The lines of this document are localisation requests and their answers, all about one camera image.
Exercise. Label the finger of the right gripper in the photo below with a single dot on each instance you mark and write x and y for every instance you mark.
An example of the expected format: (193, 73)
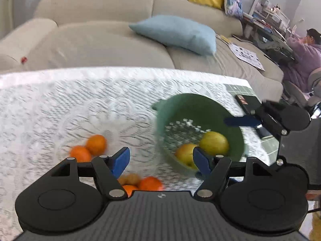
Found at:
(242, 121)

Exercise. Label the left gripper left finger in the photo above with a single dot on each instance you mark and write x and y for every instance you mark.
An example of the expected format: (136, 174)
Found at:
(107, 170)

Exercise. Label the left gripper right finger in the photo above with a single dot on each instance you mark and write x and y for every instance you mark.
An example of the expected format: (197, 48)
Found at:
(214, 171)

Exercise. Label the brown longan fruit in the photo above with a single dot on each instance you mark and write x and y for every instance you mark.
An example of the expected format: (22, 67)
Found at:
(122, 180)
(133, 179)

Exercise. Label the orange mandarin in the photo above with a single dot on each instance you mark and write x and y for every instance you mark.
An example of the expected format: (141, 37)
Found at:
(130, 189)
(150, 184)
(81, 154)
(96, 145)

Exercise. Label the green colander bowl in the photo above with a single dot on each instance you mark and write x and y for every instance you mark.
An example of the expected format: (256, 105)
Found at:
(183, 119)

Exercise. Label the black smartphone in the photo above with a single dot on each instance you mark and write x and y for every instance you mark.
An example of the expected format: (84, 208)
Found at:
(249, 104)

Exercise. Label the printed paper sheet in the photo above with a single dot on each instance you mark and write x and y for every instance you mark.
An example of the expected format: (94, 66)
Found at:
(246, 56)

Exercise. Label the person in purple robe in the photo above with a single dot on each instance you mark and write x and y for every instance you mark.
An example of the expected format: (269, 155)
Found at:
(307, 55)

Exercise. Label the white lace tablecloth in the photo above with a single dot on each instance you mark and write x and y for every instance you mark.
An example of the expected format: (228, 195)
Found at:
(46, 113)

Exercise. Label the cluttered white desk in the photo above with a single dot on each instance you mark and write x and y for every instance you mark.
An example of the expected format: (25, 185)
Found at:
(267, 27)

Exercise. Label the light blue pillow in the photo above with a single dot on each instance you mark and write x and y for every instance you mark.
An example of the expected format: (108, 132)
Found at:
(179, 32)

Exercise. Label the blue patterned cushion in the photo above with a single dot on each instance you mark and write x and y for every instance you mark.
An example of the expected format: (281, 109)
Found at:
(233, 8)

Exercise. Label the beige sofa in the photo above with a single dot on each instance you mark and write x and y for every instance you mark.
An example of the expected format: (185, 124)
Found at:
(92, 33)

